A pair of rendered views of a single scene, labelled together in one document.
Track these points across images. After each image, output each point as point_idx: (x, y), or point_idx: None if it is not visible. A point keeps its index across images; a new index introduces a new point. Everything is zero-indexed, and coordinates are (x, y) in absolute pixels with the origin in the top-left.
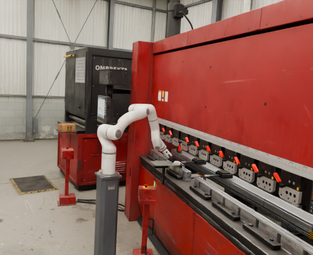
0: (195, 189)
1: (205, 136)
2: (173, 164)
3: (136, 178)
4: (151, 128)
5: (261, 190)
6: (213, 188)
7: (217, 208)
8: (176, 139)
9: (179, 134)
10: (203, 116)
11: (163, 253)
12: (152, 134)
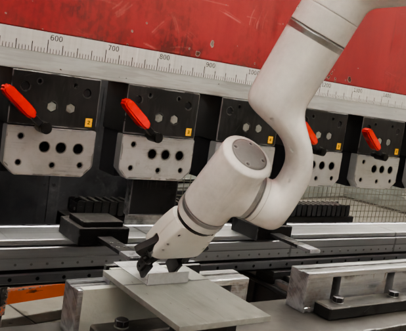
0: (362, 305)
1: (393, 104)
2: (192, 277)
3: None
4: (308, 100)
5: (334, 224)
6: (393, 265)
7: None
8: (177, 146)
9: (196, 115)
10: (385, 31)
11: None
12: (309, 138)
